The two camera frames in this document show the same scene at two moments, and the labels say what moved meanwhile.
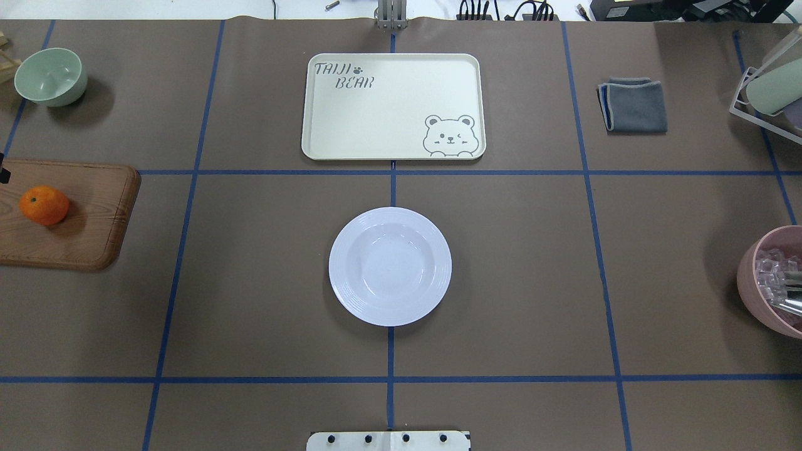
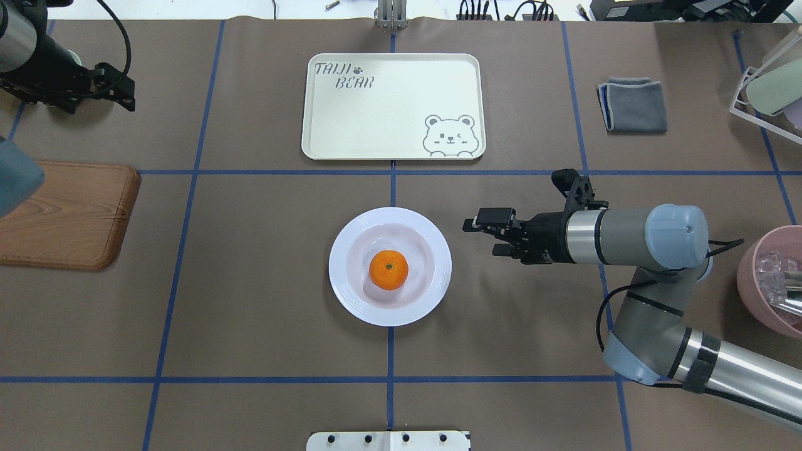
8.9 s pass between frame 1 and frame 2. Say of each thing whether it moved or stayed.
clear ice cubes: stayed
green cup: stayed
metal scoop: stayed
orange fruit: moved
